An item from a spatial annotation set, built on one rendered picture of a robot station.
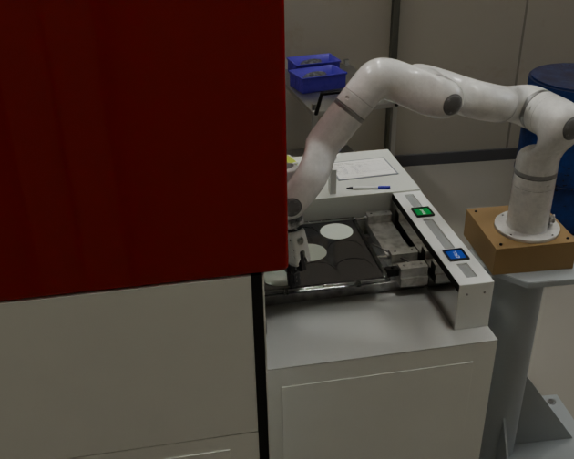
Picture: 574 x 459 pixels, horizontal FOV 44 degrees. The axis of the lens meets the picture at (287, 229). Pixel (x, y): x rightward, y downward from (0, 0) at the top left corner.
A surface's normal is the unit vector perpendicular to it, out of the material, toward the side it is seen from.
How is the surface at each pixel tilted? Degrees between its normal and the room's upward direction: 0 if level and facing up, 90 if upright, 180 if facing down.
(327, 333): 0
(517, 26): 90
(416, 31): 90
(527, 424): 90
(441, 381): 90
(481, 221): 1
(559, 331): 0
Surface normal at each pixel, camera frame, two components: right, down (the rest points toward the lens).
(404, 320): -0.01, -0.88
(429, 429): 0.18, 0.47
